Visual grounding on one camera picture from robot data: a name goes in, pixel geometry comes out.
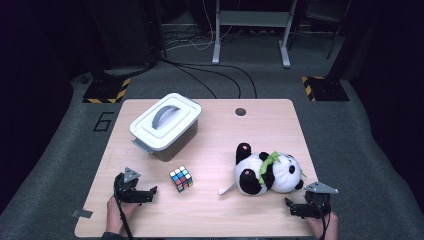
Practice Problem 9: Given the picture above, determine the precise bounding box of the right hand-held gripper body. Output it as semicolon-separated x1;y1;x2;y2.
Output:
294;181;340;219

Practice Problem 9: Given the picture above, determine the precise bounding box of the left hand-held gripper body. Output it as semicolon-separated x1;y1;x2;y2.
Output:
113;167;152;203

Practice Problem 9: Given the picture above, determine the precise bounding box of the colourful puzzle cube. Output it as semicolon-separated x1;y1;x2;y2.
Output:
169;165;194;193

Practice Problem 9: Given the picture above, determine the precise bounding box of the grey translucent storage box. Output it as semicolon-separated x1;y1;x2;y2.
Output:
132;119;200;163

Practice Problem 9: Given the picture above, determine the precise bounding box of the panda plush toy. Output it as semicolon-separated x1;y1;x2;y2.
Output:
218;142;306;197

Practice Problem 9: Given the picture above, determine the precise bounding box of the white lid with grey handle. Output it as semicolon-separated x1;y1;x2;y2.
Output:
129;92;203;152

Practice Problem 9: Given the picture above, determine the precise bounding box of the person's left hand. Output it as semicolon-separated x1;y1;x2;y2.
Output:
106;196;139;235

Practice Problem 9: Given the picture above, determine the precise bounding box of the person's right hand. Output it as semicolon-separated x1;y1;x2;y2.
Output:
306;213;339;240

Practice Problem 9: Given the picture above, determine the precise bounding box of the grey tape piece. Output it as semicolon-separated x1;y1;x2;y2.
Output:
72;209;94;219

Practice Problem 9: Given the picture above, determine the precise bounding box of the black yellow striped stand base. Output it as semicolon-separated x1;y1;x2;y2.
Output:
301;75;350;102
82;77;132;104

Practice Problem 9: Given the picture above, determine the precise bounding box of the dark cabinet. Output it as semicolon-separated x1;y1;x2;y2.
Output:
87;0;164;69

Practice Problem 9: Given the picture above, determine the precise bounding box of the right hand-held gripper cable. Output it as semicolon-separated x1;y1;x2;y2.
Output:
308;196;332;240

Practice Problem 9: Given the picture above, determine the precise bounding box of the hand-held gripper cable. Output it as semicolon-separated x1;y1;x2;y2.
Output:
308;196;332;240
113;184;135;240

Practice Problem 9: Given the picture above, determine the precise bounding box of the left hand-held gripper cable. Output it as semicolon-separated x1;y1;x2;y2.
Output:
113;184;135;240

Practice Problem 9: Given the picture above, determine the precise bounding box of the black floor cable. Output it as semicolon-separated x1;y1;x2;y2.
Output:
159;58;218;100
184;66;242;100
178;63;258;100

